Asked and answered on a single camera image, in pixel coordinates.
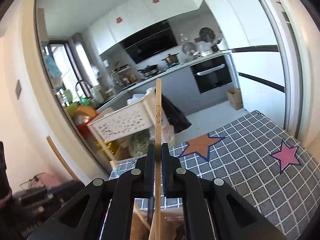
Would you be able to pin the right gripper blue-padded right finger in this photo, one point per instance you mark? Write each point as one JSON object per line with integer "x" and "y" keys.
{"x": 171, "y": 187}

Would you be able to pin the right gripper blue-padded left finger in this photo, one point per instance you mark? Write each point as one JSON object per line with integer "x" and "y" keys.
{"x": 144, "y": 183}

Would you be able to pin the plain bamboo chopstick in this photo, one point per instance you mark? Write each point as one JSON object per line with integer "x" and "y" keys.
{"x": 158, "y": 154}
{"x": 61, "y": 159}

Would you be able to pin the chrome kitchen faucet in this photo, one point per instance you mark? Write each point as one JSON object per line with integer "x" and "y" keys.
{"x": 85, "y": 87}

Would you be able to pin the white upper kitchen cabinets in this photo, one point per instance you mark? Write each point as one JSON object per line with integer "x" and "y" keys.
{"x": 129, "y": 18}

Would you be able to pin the white perforated utensil holder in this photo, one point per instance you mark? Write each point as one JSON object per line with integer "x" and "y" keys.
{"x": 172, "y": 224}

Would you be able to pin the cream perforated storage rack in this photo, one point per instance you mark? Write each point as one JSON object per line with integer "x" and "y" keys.
{"x": 110, "y": 126}

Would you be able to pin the grey checked star tablecloth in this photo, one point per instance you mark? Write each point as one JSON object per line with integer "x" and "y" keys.
{"x": 267, "y": 166}

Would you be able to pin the small cardboard box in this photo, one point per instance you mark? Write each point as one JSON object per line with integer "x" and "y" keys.
{"x": 235, "y": 98}

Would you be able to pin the black built-in oven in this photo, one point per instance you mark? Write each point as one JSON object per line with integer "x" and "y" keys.
{"x": 211, "y": 74}

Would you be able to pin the black wok on stove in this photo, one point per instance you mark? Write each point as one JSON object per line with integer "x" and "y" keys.
{"x": 149, "y": 70}

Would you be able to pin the bronze cooking pot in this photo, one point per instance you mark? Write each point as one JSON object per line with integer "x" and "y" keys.
{"x": 171, "y": 58}

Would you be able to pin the black range hood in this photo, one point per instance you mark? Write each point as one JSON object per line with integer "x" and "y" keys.
{"x": 149, "y": 41}

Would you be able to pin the white double-door refrigerator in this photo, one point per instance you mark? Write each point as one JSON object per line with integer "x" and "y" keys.
{"x": 255, "y": 55}

